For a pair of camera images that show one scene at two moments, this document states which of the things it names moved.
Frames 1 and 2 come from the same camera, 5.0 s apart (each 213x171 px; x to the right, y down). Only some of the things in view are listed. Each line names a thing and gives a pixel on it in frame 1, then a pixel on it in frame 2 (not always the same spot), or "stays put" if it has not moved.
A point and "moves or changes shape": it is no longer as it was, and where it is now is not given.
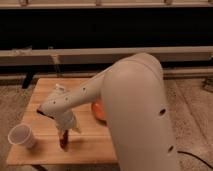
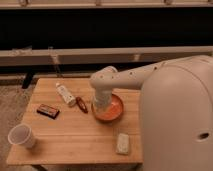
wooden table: (92, 144) stays put
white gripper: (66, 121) -> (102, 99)
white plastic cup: (21, 134) stays put
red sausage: (64, 140) moves or changes shape
